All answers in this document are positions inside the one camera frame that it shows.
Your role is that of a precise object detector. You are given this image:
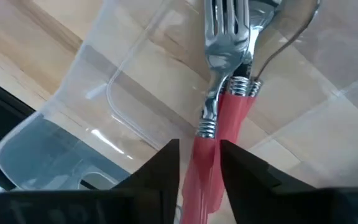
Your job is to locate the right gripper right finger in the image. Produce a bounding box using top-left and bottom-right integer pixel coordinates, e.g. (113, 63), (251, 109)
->
(221, 139), (315, 224)

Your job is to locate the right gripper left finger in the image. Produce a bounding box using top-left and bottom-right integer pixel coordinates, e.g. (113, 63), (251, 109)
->
(112, 139), (180, 224)

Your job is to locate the red handled fork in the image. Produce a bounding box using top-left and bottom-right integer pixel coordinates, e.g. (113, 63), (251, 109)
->
(209, 0), (281, 215)
(181, 0), (250, 224)

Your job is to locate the clear plastic bin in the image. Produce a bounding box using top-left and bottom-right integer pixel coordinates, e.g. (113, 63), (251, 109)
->
(0, 0), (358, 224)

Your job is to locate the red handled spoon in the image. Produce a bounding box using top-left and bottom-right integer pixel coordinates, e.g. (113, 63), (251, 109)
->
(249, 0), (322, 98)

